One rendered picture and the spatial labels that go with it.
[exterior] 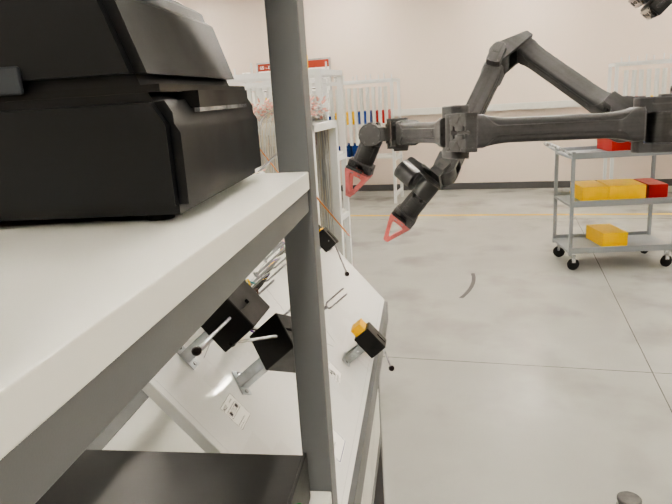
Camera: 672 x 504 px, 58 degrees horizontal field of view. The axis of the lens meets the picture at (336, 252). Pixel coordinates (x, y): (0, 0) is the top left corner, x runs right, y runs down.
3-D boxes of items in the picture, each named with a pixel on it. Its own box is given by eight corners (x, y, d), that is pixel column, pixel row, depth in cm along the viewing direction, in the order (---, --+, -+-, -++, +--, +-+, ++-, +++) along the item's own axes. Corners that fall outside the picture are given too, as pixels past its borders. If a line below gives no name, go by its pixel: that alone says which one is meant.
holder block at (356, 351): (372, 391, 142) (403, 366, 139) (336, 354, 141) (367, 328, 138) (373, 382, 146) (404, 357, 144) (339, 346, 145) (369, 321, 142)
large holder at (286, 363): (178, 361, 93) (241, 304, 89) (249, 368, 108) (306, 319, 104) (193, 399, 90) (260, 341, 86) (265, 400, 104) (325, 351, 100)
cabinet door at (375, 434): (382, 431, 209) (377, 324, 200) (369, 544, 157) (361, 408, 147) (375, 431, 210) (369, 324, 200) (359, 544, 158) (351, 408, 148)
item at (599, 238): (648, 252, 546) (656, 130, 519) (674, 267, 497) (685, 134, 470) (536, 256, 554) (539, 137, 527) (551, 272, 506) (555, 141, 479)
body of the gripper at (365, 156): (346, 164, 161) (356, 138, 159) (352, 162, 171) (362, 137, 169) (368, 174, 161) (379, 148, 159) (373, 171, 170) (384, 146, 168)
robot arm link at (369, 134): (409, 150, 164) (408, 117, 162) (405, 152, 153) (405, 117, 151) (365, 151, 166) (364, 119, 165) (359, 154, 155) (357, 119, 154)
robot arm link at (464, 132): (447, 160, 116) (446, 107, 114) (445, 157, 129) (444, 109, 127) (698, 151, 109) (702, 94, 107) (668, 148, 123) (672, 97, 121)
